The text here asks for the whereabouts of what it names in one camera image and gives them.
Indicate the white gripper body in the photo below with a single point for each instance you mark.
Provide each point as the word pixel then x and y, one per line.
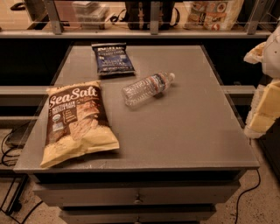
pixel 272 57

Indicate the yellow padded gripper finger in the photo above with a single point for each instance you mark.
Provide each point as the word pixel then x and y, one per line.
pixel 265 109
pixel 255 55

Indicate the brown sea salt chip bag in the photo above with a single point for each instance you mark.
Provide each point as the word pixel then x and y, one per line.
pixel 77 123

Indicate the colourful snack bag on shelf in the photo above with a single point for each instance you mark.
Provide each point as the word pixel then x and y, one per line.
pixel 219 15

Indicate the blue chip bag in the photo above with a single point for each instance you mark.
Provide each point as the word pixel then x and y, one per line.
pixel 111 58

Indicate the grey drawer cabinet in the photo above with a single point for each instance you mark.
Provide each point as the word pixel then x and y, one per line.
pixel 181 153

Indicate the clear plastic water bottle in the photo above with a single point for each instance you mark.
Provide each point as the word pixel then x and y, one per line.
pixel 142 90

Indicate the black backpack on shelf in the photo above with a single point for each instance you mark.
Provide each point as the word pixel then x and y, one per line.
pixel 137 15

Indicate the round metal drawer knob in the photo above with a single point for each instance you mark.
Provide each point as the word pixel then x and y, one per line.
pixel 138 201

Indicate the clear plastic container on shelf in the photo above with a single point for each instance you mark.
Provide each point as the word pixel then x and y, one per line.
pixel 90 14

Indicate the grey metal shelf rail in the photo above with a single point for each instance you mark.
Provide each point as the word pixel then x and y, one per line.
pixel 34 19

